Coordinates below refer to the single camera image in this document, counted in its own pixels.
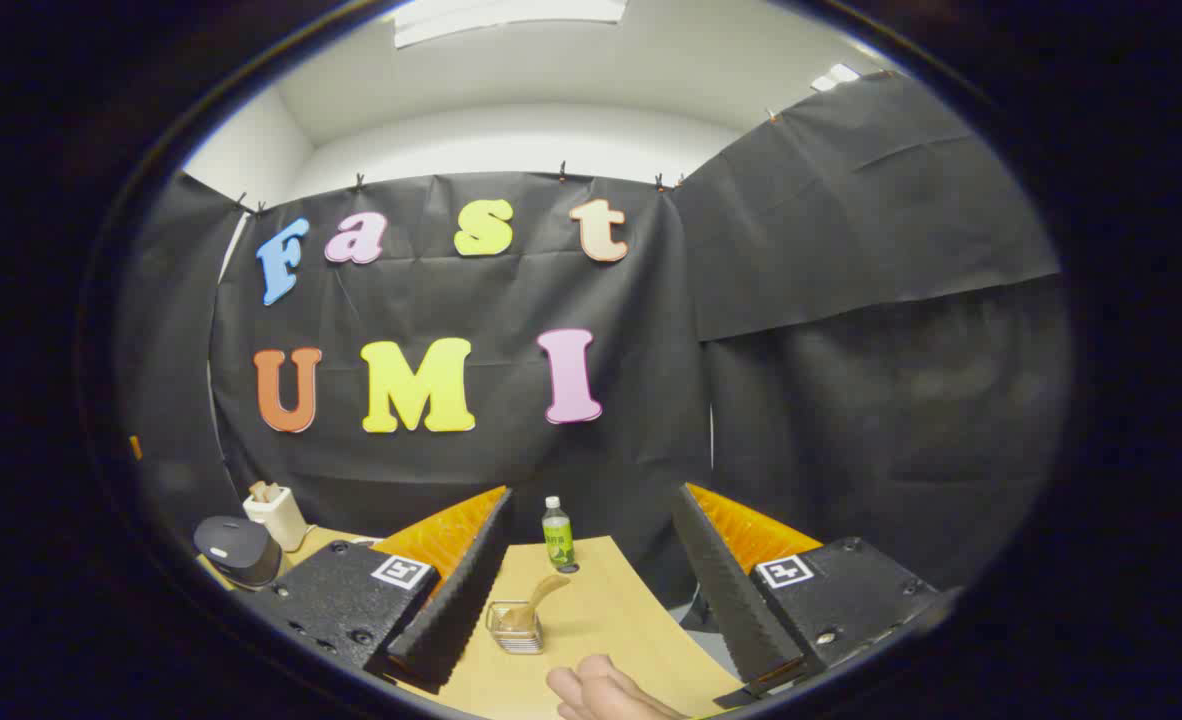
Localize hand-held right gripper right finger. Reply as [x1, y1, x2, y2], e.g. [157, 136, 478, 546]
[671, 483, 944, 709]

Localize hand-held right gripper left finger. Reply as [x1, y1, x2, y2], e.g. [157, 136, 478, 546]
[249, 486, 515, 694]

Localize wire chopstick holder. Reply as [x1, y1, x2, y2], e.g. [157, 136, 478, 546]
[486, 598, 547, 656]

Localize wooden spoon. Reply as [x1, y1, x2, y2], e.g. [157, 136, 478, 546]
[499, 574, 573, 633]

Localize black and silver rice cooker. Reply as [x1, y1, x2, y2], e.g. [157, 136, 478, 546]
[193, 516, 283, 590]

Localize green drink bottle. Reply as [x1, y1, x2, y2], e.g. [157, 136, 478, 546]
[541, 496, 579, 574]

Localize white toaster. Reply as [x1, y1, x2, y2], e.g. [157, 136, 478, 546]
[243, 482, 311, 554]

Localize black backdrop cloth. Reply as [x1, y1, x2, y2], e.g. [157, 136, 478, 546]
[116, 70, 1072, 611]

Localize large ceiling light panel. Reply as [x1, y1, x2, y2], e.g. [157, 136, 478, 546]
[394, 0, 628, 48]

